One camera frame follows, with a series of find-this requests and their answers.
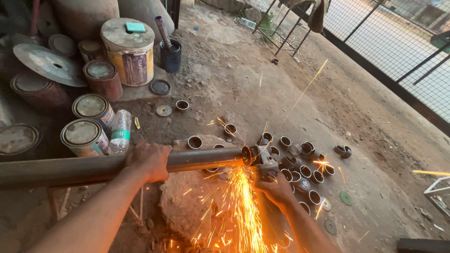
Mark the grey angle grinder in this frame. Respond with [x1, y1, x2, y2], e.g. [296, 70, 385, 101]
[240, 143, 281, 182]

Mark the large grey drum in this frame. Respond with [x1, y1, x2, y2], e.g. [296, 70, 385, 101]
[117, 0, 176, 36]

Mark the large flat stone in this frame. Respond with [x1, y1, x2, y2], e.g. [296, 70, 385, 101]
[159, 134, 294, 248]

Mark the dark metal bar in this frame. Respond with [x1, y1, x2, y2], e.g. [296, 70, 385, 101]
[397, 238, 450, 253]

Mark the large white paint bucket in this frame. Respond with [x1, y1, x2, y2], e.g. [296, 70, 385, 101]
[100, 18, 155, 87]

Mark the teal sponge block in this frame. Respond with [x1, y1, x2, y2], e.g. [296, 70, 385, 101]
[125, 22, 146, 33]

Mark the dark blue can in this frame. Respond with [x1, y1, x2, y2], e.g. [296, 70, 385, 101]
[160, 39, 183, 74]

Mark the dark round can lid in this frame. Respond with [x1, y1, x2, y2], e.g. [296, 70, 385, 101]
[150, 79, 171, 96]

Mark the person's left hand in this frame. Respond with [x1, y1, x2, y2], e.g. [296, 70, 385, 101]
[124, 142, 173, 184]

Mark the large round saw blade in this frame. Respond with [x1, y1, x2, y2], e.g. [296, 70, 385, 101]
[13, 43, 88, 88]

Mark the long steel pipe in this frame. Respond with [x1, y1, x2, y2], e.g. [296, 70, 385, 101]
[0, 146, 244, 189]

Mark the rusty brown metal can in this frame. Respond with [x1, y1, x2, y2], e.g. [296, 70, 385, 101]
[82, 59, 124, 103]
[48, 34, 76, 57]
[10, 71, 73, 115]
[78, 39, 106, 64]
[0, 123, 43, 163]

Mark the wire mesh fence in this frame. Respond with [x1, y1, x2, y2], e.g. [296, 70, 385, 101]
[291, 0, 450, 138]

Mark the person's right hand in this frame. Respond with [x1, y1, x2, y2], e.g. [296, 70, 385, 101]
[253, 171, 296, 208]

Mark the white metal frame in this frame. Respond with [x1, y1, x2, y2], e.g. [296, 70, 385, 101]
[423, 175, 450, 221]

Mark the paint can with coloured label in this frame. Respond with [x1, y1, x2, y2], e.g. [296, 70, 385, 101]
[60, 118, 110, 157]
[72, 93, 116, 131]

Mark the metal rod frame stand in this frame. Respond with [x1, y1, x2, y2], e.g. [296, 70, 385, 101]
[252, 0, 314, 57]

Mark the low metal pipe support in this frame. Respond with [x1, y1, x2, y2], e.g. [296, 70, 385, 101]
[47, 186, 145, 227]

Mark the short grey tube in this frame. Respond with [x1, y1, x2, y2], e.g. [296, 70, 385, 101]
[155, 15, 173, 49]

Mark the crushed plastic bottle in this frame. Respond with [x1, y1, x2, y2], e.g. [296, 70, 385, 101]
[234, 16, 257, 30]

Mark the clear plastic water bottle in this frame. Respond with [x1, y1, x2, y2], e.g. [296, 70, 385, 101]
[108, 109, 132, 156]

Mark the dirty cloth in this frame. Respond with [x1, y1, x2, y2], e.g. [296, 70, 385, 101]
[281, 0, 330, 34]

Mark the large rusty drum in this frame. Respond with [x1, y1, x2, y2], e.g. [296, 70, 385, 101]
[52, 0, 121, 41]

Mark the heap of cut pipe pieces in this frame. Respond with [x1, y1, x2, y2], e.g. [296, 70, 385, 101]
[258, 132, 353, 216]

